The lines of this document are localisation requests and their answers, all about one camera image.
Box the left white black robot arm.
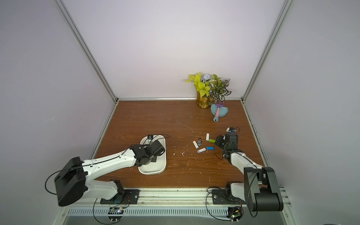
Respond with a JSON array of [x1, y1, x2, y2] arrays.
[[54, 135, 166, 207]]

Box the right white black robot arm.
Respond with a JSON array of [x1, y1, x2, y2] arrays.
[[215, 131, 284, 212]]

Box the white plastic storage box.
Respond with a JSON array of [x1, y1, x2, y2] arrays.
[[138, 134, 167, 175]]

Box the pink purple toy rake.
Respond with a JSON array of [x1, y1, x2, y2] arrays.
[[214, 101, 224, 121]]

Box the amber vase with plants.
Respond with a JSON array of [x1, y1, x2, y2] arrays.
[[186, 72, 231, 109]]

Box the left controller board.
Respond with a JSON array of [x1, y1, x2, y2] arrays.
[[107, 207, 125, 224]]

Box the controller board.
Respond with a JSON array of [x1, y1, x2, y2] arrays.
[[107, 207, 125, 224], [226, 206, 244, 223]]

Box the right controller board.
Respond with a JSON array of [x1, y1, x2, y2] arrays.
[[226, 206, 244, 223]]

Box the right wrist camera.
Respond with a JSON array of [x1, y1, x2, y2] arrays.
[[226, 127, 236, 132]]

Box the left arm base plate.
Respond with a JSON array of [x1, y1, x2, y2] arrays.
[[100, 189, 140, 205]]

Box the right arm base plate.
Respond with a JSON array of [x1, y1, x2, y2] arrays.
[[211, 189, 234, 205]]

